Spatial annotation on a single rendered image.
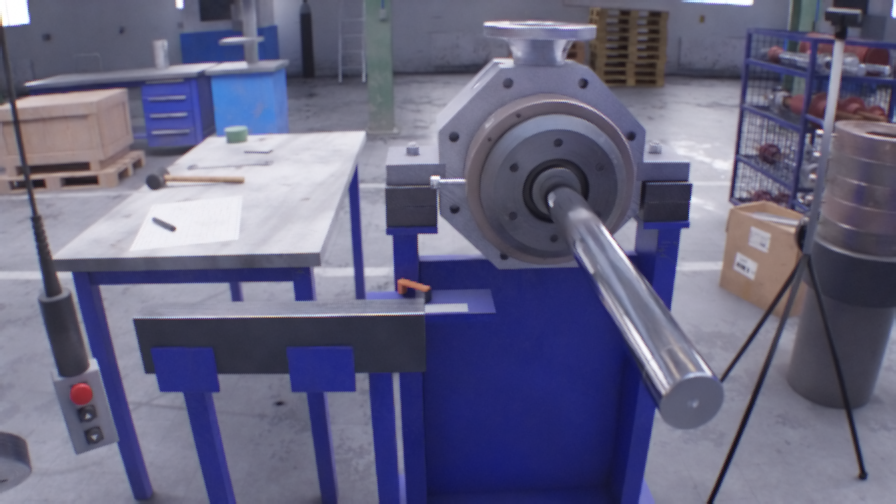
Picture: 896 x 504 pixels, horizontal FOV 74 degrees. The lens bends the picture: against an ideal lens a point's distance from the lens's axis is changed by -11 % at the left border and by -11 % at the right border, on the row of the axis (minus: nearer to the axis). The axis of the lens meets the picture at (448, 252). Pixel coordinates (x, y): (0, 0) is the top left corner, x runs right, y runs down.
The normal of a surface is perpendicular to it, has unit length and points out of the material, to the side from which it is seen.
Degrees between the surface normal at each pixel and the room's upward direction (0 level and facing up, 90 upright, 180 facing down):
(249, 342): 90
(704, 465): 0
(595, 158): 90
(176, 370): 90
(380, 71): 90
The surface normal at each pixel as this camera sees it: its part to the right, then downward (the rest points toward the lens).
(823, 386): -0.64, 0.29
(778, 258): -0.91, 0.16
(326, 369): 0.04, 0.37
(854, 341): -0.30, 0.36
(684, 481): -0.01, -0.93
